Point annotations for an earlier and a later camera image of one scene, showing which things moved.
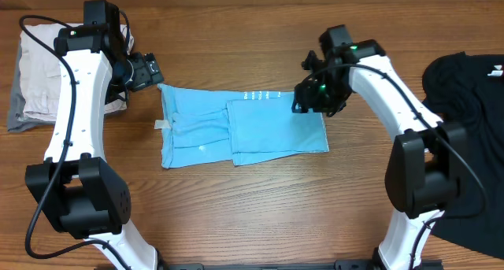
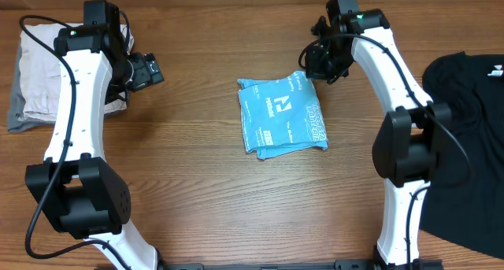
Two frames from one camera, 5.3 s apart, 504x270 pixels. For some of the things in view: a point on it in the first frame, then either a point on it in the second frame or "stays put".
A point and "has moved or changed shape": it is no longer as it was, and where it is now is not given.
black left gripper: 147,73 stays put
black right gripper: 305,100 to 315,72
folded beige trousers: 39,72 stays put
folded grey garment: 16,121 stays put
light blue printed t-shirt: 201,125 has moved or changed shape
